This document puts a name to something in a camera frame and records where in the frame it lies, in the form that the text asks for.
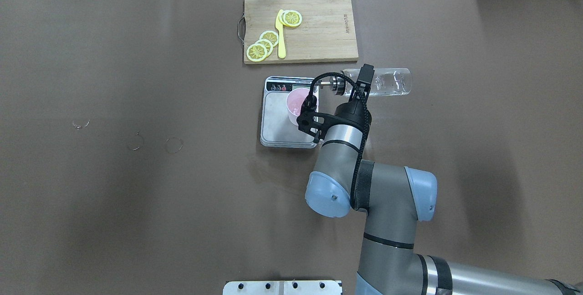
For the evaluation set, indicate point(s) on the glass sauce bottle steel spout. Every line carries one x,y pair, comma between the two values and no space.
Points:
385,82

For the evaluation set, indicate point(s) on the lemon slice row middle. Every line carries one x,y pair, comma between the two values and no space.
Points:
268,46

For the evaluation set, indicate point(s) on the lemon slice outer row end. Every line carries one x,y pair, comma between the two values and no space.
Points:
257,52

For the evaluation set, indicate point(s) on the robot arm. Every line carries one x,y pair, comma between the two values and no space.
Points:
394,200

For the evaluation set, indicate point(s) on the bamboo cutting board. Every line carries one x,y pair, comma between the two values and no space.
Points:
326,34

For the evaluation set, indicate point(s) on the pink plastic cup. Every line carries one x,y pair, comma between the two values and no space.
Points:
294,103

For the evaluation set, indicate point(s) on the yellow plastic knife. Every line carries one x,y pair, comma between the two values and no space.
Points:
281,48

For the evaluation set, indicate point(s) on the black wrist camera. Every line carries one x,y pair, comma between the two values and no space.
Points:
312,122

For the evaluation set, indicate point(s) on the brown table mat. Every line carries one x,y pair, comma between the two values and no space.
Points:
131,161

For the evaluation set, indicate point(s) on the digital kitchen scale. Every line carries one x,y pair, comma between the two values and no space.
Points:
278,114

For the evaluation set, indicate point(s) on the lemon slice row near knife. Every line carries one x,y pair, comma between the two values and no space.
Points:
271,36

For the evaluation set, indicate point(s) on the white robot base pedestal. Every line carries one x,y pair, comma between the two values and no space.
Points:
284,287

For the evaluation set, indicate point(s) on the lemon slice by knife tip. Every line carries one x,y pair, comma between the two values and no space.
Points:
290,18

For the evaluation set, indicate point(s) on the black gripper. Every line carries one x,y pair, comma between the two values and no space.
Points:
352,107

